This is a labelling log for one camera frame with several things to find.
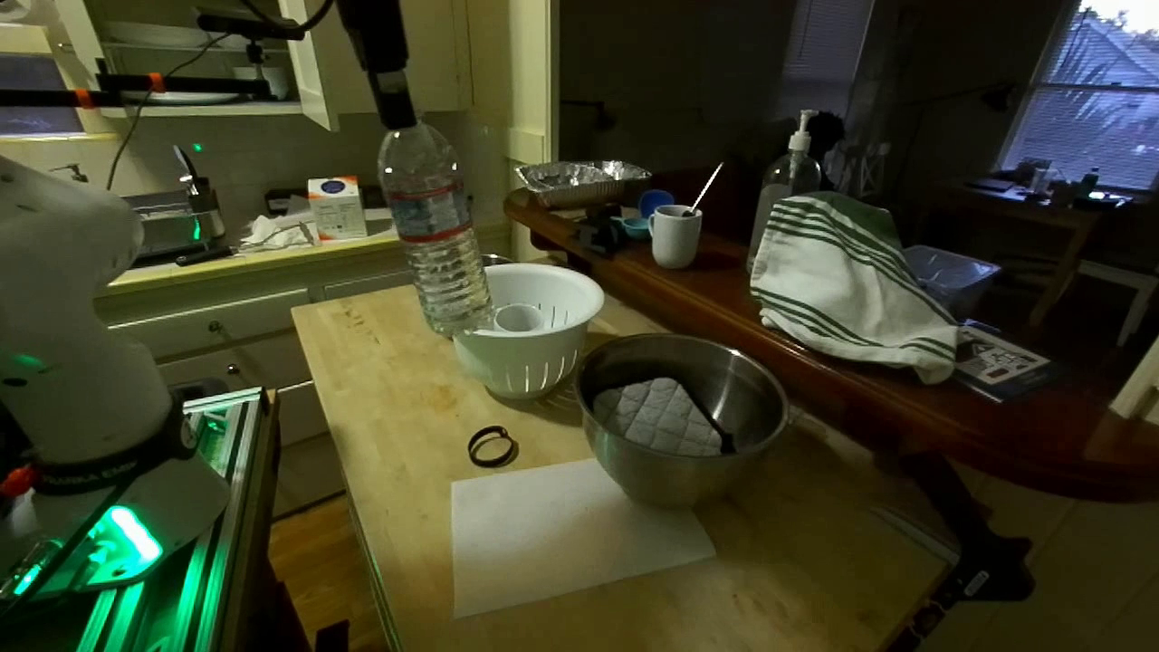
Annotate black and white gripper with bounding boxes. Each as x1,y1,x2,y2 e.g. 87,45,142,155
337,0,415,132

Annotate clear plastic water bottle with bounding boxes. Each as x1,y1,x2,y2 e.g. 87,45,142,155
375,123,491,339

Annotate white ceramic cup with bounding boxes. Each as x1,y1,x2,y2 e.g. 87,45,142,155
491,304,548,335

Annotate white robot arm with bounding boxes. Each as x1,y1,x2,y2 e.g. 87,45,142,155
0,160,173,467

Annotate white plastic colander bowl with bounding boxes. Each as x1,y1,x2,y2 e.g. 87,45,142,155
454,265,605,400

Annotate soap pump dispenser bottle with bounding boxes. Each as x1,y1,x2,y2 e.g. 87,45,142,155
750,108,823,246

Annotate stainless steel mixing bowl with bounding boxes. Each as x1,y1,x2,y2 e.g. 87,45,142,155
577,335,788,508

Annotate white carton box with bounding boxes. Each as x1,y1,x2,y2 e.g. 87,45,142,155
308,178,365,241

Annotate aluminium foil tray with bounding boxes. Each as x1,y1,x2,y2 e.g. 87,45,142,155
515,160,652,207

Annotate white mug with spoon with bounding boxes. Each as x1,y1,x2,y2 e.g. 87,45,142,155
652,166,722,269

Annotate grey quilted pot holder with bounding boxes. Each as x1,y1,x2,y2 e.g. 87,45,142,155
595,377,726,456

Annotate white green striped towel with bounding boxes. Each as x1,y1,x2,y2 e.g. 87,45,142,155
750,193,959,385

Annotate white paper sheet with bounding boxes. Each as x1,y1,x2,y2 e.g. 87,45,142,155
450,461,712,615

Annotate printed paper leaflet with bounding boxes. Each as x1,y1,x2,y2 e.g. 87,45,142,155
956,328,1058,403

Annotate black rubber band ring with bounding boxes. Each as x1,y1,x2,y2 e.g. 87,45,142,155
464,426,520,473

